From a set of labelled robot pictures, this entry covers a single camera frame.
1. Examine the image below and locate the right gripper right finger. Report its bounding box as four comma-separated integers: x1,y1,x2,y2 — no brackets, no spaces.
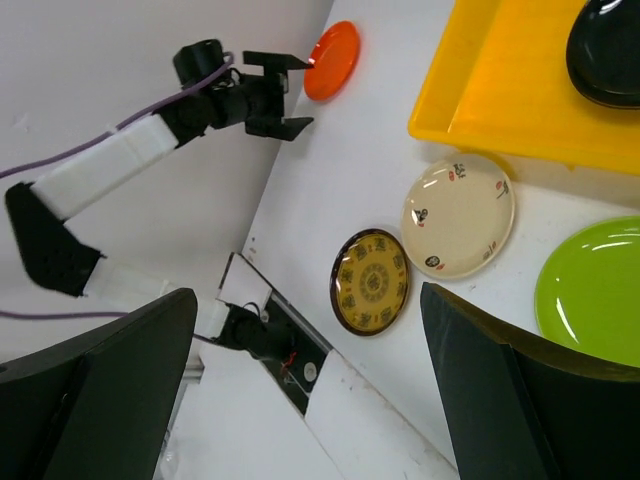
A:
420,282,639,479

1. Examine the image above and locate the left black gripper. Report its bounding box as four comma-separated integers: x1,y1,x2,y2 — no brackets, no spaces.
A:
172,51,314,143

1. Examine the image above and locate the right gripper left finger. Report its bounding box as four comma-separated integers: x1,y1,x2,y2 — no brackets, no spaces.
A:
1,288,197,479

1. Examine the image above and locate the orange plate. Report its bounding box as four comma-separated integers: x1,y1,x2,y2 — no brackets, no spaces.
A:
303,20,361,102

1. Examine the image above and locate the green plate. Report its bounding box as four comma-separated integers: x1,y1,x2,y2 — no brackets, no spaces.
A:
534,216,639,367

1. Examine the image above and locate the yellow patterned plate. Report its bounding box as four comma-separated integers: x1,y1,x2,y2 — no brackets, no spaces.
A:
329,228,411,337

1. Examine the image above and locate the cream plate with drawings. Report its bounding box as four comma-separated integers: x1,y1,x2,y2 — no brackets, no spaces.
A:
400,153,516,281

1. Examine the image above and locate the black plate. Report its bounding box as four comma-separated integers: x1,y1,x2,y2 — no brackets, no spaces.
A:
566,0,639,110

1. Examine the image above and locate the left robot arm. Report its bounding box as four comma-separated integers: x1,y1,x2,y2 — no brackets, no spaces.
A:
1,39,313,317

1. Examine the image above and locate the yellow plastic bin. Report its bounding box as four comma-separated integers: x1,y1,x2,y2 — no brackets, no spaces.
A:
408,1,639,175

